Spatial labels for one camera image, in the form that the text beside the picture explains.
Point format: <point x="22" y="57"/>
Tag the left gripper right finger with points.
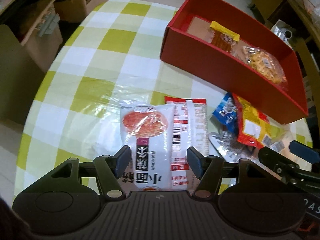
<point x="208" y="171"/>

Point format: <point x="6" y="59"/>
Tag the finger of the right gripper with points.
<point x="304" y="152"/>
<point x="279" y="164"/>

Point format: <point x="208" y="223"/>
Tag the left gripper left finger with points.
<point x="109" y="169"/>

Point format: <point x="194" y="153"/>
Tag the silver white foil pouch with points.
<point x="228" y="147"/>

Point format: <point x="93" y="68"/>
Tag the red white barcode snack pack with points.
<point x="190" y="129"/>

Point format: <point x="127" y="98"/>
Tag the red yellow snack bag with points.
<point x="254" y="128"/>

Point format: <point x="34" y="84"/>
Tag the white noodle snack pack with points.
<point x="148" y="131"/>

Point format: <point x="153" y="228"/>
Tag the blue snack packet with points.
<point x="226" y="113"/>

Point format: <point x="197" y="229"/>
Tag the clear bag yellow crackers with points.
<point x="262" y="62"/>

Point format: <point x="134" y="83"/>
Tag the spicy stick pack yellow label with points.
<point x="222" y="37"/>

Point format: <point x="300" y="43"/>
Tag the clear bag round bread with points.
<point x="281" y="143"/>

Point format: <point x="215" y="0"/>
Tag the green checked tablecloth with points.
<point x="114" y="56"/>

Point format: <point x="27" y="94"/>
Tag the silver foil bag on floor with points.
<point x="283" y="31"/>

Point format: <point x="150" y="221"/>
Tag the red cardboard box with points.
<point x="220" y="68"/>

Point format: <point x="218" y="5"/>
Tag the cardboard box under counter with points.
<point x="75" y="11"/>

